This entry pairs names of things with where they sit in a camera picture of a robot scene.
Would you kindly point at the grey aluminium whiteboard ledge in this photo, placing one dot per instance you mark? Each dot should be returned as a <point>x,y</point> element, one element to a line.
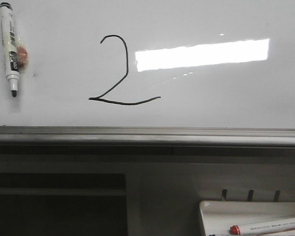
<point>65,140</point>

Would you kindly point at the white whiteboard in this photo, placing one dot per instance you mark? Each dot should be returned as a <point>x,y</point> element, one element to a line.
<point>154,63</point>

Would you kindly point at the white marker tray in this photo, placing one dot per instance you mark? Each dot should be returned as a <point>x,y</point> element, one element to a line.
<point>216,217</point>

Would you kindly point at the white black whiteboard marker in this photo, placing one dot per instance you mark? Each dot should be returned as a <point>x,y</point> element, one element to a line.
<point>14,53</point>

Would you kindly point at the red capped white marker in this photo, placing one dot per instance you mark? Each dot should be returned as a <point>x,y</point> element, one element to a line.
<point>264,227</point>

